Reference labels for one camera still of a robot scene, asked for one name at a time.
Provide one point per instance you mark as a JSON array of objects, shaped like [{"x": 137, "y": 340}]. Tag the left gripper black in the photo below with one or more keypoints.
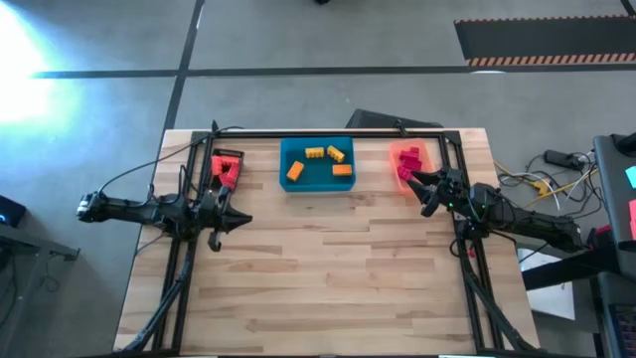
[{"x": 211, "y": 216}]

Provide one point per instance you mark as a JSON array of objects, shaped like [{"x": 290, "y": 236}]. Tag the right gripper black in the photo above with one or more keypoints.
[{"x": 462, "y": 201}]

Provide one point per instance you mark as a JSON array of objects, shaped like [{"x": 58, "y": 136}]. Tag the small crimson toy brick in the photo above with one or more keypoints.
[{"x": 403, "y": 174}]

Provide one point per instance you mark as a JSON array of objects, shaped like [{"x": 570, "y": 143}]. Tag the orange toy brick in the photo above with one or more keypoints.
[{"x": 295, "y": 170}]

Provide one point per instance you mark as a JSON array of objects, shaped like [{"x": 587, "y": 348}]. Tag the amber toy brick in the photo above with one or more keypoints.
[{"x": 342, "y": 170}]

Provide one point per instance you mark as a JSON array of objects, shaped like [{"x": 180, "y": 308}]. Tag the yellow toy brick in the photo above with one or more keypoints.
[
  {"x": 335, "y": 153},
  {"x": 314, "y": 152}
]

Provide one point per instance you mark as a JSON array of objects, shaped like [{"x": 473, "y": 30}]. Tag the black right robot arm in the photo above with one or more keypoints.
[{"x": 536, "y": 224}]

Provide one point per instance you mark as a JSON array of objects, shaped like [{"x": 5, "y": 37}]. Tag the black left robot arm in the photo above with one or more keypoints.
[{"x": 139, "y": 214}]

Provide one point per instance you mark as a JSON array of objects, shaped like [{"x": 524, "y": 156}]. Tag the translucent pink plastic bin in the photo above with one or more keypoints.
[{"x": 425, "y": 149}]

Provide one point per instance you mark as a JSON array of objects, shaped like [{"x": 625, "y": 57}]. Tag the black mesh basket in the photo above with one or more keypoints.
[{"x": 236, "y": 152}]

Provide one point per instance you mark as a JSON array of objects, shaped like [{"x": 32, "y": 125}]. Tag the blue plastic bin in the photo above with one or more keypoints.
[{"x": 318, "y": 176}]

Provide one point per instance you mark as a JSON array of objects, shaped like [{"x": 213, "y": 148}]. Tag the black power strip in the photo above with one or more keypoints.
[{"x": 559, "y": 158}]

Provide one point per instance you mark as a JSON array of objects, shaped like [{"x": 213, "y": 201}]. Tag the black desk beam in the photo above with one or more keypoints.
[{"x": 561, "y": 271}]

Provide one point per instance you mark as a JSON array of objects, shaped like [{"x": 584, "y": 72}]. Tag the black floor tape line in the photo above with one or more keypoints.
[{"x": 184, "y": 64}]

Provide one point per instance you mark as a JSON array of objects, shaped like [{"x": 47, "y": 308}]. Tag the white paper sheet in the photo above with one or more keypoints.
[{"x": 551, "y": 298}]

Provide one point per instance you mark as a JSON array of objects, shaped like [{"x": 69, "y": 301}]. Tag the small red object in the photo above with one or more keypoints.
[{"x": 601, "y": 230}]

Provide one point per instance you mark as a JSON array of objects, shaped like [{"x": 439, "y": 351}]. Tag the dark grey desk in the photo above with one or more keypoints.
[{"x": 613, "y": 199}]

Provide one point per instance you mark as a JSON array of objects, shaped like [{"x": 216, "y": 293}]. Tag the black hazard-striped floor mat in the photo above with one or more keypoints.
[{"x": 546, "y": 40}]

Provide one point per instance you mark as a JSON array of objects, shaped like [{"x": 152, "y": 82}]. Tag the black object on desk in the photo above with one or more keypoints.
[{"x": 625, "y": 144}]

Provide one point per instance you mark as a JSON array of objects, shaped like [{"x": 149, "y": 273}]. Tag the cyan sticky note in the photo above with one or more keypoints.
[{"x": 632, "y": 177}]

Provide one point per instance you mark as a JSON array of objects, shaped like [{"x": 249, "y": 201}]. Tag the pink sticky note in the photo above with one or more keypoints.
[
  {"x": 633, "y": 230},
  {"x": 633, "y": 209}
]

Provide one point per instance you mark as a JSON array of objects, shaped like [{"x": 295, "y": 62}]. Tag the grey side desk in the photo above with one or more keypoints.
[{"x": 30, "y": 243}]

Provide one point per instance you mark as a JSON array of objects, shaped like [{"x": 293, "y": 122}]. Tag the dark laptop with keyboard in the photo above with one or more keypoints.
[{"x": 616, "y": 298}]

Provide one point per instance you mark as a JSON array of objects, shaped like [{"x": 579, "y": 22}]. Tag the black device with blue light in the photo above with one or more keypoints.
[{"x": 12, "y": 211}]

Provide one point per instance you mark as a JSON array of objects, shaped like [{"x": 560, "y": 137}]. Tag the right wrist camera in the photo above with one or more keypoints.
[{"x": 453, "y": 179}]

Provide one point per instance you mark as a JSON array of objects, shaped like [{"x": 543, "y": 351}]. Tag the black aluminium rig frame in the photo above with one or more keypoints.
[{"x": 318, "y": 133}]

